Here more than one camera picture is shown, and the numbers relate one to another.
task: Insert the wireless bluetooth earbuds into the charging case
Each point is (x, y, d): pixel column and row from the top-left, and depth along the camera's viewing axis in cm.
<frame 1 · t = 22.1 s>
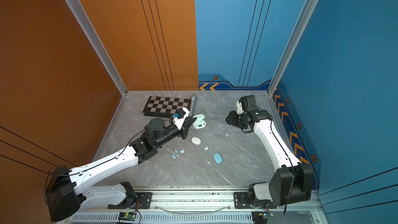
left hand: (194, 116, 69), fingers closed
right hand: (227, 119, 82), fingers open
black white chessboard: (164, 106, 110), point 3 cm above the table
white earbud case: (196, 140, 93), point 3 cm above the table
mint green earbud case: (199, 122, 71), point 29 cm above the table
blue earbud case: (217, 158, 87), point 3 cm above the table
white earbud near blue pair: (182, 151, 91), on the table
blue earbud upper: (176, 151, 91), on the table
blue earbud lower: (173, 156, 89), on the table
white earbud centre: (206, 148, 92), on the table
green earbud right: (226, 134, 98), on the table

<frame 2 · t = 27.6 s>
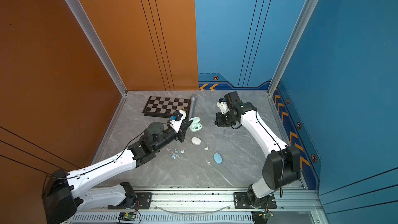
left hand: (190, 119, 71), fingers closed
right hand: (215, 122, 83), fingers closed
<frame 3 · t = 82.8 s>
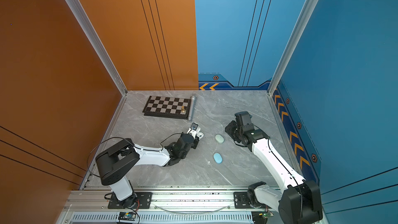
left hand: (196, 130, 89), fingers closed
right hand: (223, 128, 83), fingers open
mint green earbud case: (219, 139, 94), point 3 cm above the table
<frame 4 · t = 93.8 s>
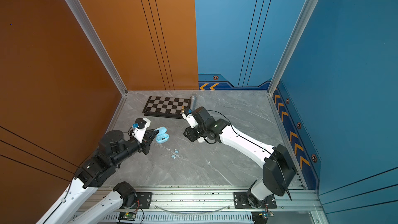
left hand: (156, 129, 67), fingers closed
right hand: (185, 133, 78), fingers open
blue earbud case: (161, 137, 68), point 27 cm above the table
